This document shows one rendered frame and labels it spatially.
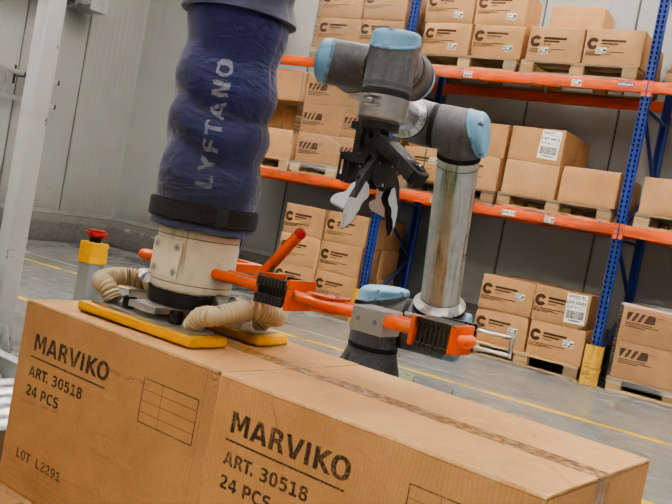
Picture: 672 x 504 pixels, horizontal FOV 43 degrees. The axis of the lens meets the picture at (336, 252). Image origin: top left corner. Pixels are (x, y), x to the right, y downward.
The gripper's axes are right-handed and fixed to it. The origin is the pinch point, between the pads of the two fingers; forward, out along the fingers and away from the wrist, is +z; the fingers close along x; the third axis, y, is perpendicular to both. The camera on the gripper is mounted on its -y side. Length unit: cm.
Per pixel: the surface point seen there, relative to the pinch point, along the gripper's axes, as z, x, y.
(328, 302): 13.6, 3.3, 3.8
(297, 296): 14.0, 3.6, 10.9
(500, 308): 68, -697, 302
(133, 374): 34, 21, 32
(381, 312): 12.8, 3.2, -7.8
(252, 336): 25.4, -3.7, 26.4
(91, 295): 39, -49, 138
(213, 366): 27.3, 19.9, 13.3
